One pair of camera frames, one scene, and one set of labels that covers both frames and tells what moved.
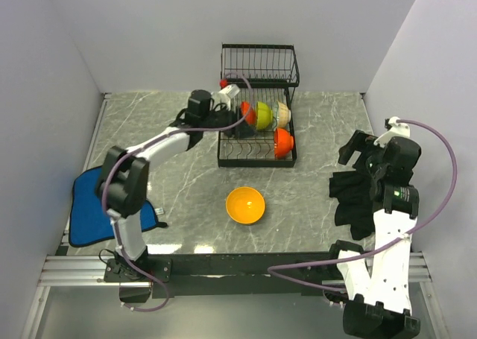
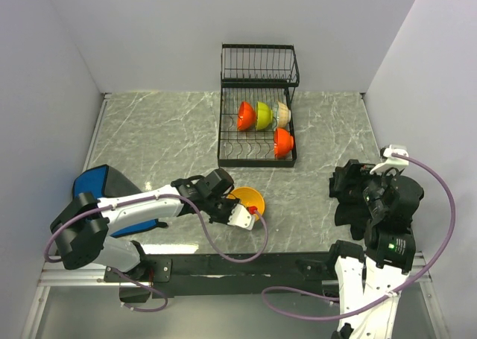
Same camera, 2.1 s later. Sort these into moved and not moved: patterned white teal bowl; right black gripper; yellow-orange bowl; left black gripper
Moved: left black gripper; right black gripper
Not moved: yellow-orange bowl; patterned white teal bowl
